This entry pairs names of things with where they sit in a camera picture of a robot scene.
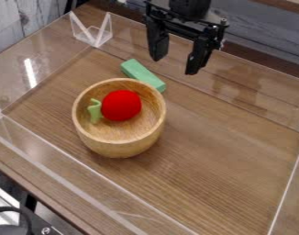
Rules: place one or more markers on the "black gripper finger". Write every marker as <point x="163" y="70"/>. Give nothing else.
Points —
<point x="157" y="38"/>
<point x="204" y="44"/>

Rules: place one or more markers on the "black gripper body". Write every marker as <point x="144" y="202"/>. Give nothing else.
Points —
<point x="184" y="16"/>

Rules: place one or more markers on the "black table leg bracket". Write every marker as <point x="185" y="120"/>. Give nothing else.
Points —
<point x="40" y="226"/>

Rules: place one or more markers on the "red plush tomato toy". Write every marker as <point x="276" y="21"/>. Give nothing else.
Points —
<point x="119" y="106"/>

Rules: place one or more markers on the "green rectangular block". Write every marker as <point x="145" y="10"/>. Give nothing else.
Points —
<point x="136" y="71"/>

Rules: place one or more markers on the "clear acrylic corner bracket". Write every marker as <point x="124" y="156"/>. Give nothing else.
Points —
<point x="92" y="35"/>

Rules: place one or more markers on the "wooden bowl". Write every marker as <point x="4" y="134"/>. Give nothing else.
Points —
<point x="120" y="139"/>

